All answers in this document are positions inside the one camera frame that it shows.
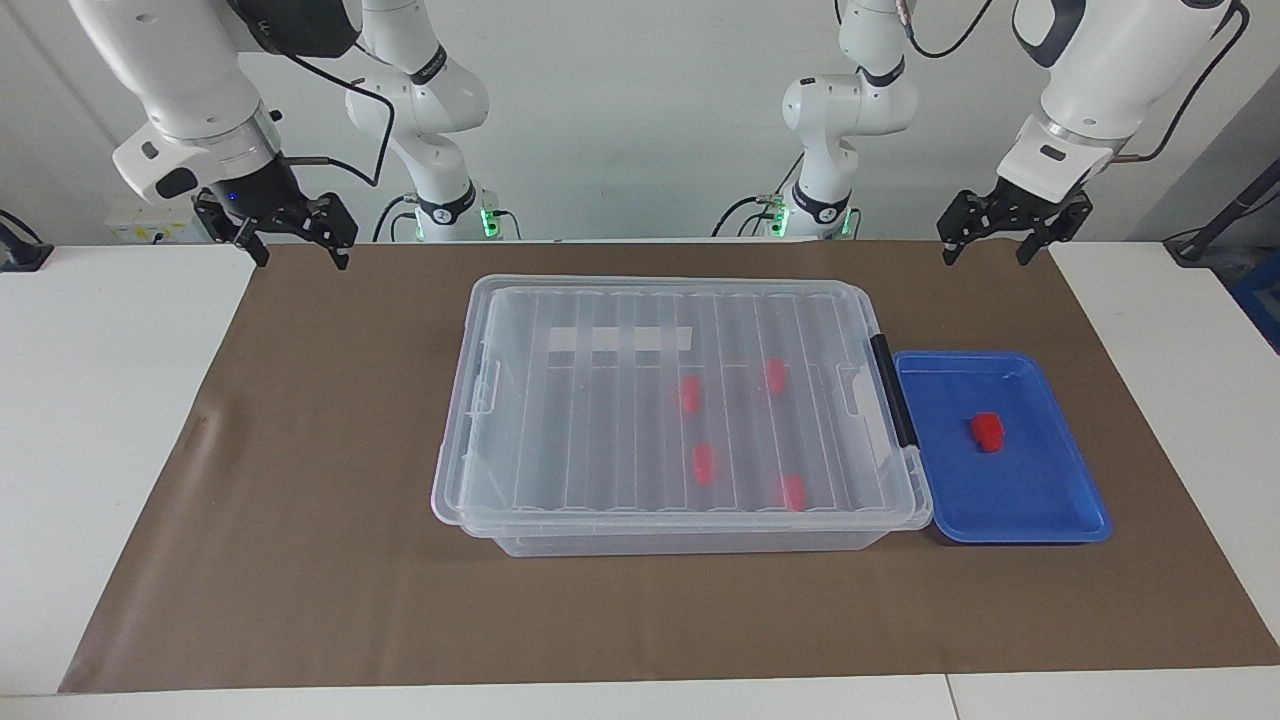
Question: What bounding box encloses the white power strip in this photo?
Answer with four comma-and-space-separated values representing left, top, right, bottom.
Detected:
105, 208, 196, 246

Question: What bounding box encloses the black box latch handle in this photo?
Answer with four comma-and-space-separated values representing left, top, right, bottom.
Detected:
867, 335, 919, 450

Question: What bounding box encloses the black clamp mount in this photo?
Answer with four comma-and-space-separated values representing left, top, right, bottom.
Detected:
0, 208, 53, 273

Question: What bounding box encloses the clear plastic storage box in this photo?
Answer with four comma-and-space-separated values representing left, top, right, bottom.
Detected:
432, 277, 934, 557

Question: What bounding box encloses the blue plastic tray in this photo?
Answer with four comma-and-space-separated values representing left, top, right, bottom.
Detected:
893, 350, 1113, 545

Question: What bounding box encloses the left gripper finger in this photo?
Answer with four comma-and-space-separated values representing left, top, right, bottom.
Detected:
1015, 195, 1093, 267
937, 190, 1001, 267

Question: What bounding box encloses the clear ribbed plastic lid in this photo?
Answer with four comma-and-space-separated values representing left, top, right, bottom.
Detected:
432, 275, 932, 531

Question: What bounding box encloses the brown paper table mat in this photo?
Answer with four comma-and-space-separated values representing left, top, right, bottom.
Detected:
58, 240, 1280, 694

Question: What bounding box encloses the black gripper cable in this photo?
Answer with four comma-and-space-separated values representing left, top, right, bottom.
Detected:
1110, 0, 1251, 164
280, 50, 398, 191

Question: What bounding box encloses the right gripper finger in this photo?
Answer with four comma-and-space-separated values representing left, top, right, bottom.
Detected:
275, 193, 359, 271
193, 195, 269, 268

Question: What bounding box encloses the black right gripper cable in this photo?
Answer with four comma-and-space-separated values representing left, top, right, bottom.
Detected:
280, 50, 398, 191

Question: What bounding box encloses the blue crate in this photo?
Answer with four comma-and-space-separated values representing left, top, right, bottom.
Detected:
1232, 248, 1280, 353

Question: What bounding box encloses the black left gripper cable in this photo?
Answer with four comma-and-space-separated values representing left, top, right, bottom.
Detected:
1110, 0, 1251, 164

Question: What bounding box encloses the black base cable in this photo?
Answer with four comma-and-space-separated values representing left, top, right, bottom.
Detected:
373, 193, 421, 243
712, 160, 801, 239

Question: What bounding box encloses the black stand with pole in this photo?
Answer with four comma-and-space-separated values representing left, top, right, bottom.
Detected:
1163, 158, 1280, 266

